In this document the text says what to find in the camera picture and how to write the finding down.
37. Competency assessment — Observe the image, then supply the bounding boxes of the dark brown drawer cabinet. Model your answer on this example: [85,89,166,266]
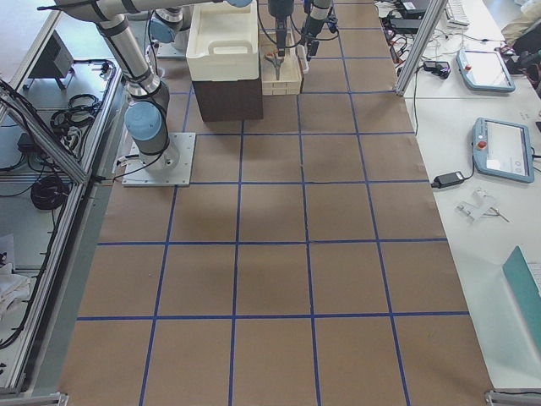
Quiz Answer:
[193,78,264,122]

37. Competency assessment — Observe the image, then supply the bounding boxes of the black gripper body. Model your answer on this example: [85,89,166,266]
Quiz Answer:
[301,8,338,42]
[268,0,293,19]

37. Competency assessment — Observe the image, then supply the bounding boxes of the near blue teach pendant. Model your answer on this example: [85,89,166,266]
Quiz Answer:
[473,118,534,184]

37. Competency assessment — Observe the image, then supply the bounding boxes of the aluminium frame post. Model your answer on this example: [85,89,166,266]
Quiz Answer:
[395,0,447,96]

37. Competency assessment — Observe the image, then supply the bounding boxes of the black power adapter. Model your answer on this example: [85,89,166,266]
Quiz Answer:
[431,171,466,189]

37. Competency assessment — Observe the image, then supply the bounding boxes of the grey box on stand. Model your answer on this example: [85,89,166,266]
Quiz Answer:
[29,30,74,89]

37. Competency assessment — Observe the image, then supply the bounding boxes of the orange grey scissors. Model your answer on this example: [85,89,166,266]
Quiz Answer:
[265,50,283,80]

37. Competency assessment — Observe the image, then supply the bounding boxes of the far blue teach pendant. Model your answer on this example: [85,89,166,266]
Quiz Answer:
[456,49,516,93]

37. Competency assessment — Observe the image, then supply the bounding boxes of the brown paper table mat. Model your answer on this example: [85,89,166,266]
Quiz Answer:
[59,1,491,405]

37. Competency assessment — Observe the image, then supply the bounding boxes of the clear acrylic bracket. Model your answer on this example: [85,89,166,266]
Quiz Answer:
[456,189,510,222]

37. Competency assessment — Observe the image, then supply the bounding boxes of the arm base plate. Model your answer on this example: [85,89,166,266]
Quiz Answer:
[122,133,196,187]

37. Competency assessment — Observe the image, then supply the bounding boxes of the teal folder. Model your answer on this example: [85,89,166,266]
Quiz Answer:
[503,246,540,320]

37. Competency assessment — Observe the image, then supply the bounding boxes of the blue teach pendant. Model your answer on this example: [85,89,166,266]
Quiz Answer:
[456,49,516,93]
[473,118,534,184]

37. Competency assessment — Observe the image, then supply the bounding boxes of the wooden drawer with white handle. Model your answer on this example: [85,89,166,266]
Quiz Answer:
[259,32,309,96]

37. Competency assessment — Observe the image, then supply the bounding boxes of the white plastic tray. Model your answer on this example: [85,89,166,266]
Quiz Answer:
[186,2,260,81]

